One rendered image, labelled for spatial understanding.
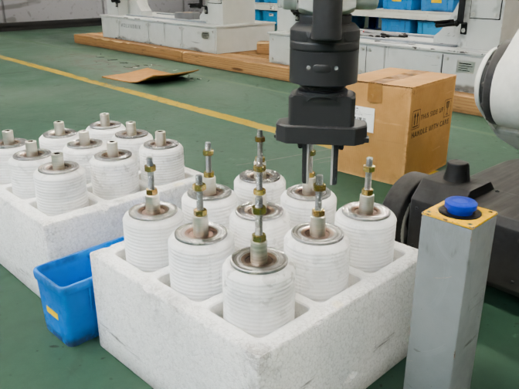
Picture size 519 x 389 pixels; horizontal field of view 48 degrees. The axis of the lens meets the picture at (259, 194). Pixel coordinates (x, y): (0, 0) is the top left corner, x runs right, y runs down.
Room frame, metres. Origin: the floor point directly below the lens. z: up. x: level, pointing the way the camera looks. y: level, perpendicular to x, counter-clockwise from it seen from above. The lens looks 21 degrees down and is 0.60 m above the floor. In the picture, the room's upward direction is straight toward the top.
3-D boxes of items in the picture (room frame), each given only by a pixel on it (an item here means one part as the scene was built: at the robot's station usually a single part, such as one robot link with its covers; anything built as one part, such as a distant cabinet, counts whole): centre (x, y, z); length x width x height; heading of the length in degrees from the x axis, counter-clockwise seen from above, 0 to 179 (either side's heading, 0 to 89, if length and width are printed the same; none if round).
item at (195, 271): (0.76, 0.08, 0.16); 0.10 x 0.10 x 0.18
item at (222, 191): (0.93, 0.08, 0.25); 0.08 x 0.08 x 0.01
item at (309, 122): (0.76, -0.08, 0.45); 0.13 x 0.10 x 0.12; 81
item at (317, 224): (0.76, -0.08, 0.26); 0.02 x 0.02 x 0.03
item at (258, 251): (0.68, 0.00, 0.26); 0.02 x 0.02 x 0.03
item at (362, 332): (0.85, 0.00, 0.09); 0.39 x 0.39 x 0.18; 45
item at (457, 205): (0.69, -0.26, 0.32); 0.04 x 0.04 x 0.02
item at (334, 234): (0.76, -0.08, 0.25); 0.08 x 0.08 x 0.01
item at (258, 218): (0.68, 0.00, 0.30); 0.01 x 0.01 x 0.08
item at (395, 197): (1.18, -0.34, 0.10); 0.20 x 0.05 x 0.20; 132
